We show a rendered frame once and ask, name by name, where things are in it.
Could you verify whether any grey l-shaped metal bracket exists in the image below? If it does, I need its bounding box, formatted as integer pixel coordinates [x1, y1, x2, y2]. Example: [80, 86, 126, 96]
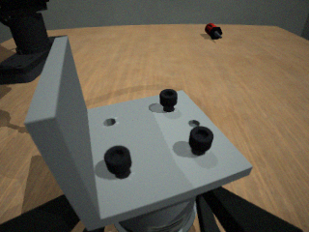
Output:
[24, 36, 253, 231]

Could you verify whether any black socket-head screw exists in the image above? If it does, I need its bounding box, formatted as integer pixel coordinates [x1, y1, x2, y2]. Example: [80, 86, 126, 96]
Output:
[188, 126, 213, 156]
[159, 89, 178, 112]
[104, 145, 132, 179]

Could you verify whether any red screwdriver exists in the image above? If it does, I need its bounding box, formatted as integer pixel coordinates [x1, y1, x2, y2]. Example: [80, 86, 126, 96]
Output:
[205, 23, 222, 40]

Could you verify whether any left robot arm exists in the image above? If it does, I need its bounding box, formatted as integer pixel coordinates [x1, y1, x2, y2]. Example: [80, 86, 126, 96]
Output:
[0, 0, 63, 75]

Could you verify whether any dark grey cylinder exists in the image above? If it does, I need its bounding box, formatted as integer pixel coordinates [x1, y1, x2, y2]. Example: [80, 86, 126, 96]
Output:
[114, 196, 197, 232]

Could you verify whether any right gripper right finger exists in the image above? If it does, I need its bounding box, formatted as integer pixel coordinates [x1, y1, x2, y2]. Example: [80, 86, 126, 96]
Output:
[195, 187, 303, 232]

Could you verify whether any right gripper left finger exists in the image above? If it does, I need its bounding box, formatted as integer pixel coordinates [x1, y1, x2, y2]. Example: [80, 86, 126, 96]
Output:
[0, 194, 80, 232]

